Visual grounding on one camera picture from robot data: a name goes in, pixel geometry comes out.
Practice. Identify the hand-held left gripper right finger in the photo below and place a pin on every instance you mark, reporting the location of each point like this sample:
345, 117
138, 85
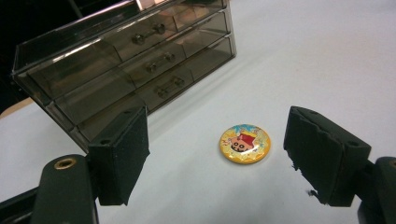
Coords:
323, 155

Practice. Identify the round yellow cartoon pin badge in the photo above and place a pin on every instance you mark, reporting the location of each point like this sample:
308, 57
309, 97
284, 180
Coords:
245, 144

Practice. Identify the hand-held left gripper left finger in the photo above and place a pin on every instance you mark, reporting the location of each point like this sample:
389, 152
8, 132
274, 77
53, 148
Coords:
118, 155

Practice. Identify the smoky acrylic drawer cabinet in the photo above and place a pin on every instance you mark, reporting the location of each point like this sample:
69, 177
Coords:
56, 46

